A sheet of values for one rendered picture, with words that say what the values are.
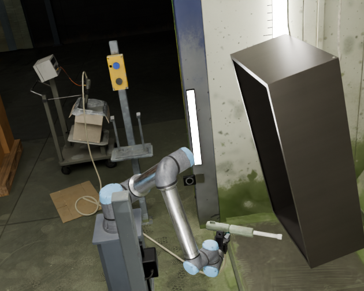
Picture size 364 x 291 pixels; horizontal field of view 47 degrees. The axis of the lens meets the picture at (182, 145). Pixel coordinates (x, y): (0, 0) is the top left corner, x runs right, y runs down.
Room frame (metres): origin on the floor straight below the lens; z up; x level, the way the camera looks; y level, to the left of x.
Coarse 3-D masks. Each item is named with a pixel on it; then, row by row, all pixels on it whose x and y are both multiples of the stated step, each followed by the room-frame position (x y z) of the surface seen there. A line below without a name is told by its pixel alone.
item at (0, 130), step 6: (6, 120) 5.00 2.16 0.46; (6, 126) 4.91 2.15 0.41; (0, 132) 4.69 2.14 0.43; (6, 132) 4.83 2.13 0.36; (0, 138) 4.68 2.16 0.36; (6, 138) 4.75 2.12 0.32; (12, 138) 5.00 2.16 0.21; (6, 144) 4.69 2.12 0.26; (12, 144) 4.91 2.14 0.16; (6, 150) 4.69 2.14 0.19
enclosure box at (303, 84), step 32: (256, 64) 2.09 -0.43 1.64; (288, 64) 1.95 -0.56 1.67; (320, 64) 1.83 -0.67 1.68; (256, 96) 2.41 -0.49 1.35; (288, 96) 1.81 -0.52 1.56; (320, 96) 1.83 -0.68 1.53; (256, 128) 2.41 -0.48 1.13; (288, 128) 1.81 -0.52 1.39; (320, 128) 1.84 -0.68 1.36; (288, 160) 1.81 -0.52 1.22; (320, 160) 1.84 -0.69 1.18; (352, 160) 1.86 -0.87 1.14; (288, 192) 2.44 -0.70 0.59; (320, 192) 1.84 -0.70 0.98; (352, 192) 1.86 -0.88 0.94; (288, 224) 2.25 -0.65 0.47; (320, 224) 1.84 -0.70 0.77; (352, 224) 1.87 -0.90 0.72; (320, 256) 1.84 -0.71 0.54
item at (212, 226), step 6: (210, 222) 2.21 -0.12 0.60; (216, 222) 2.21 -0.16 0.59; (210, 228) 2.19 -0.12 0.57; (216, 228) 2.17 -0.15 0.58; (222, 228) 2.16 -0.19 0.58; (228, 228) 2.15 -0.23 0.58; (234, 228) 2.13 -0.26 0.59; (240, 228) 2.13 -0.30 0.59; (246, 228) 2.12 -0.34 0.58; (252, 228) 2.12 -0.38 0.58; (240, 234) 2.11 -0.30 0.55; (246, 234) 2.09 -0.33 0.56; (252, 234) 2.09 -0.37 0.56; (258, 234) 2.08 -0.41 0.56; (264, 234) 2.06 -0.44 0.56; (270, 234) 2.05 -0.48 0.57; (276, 234) 2.04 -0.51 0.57
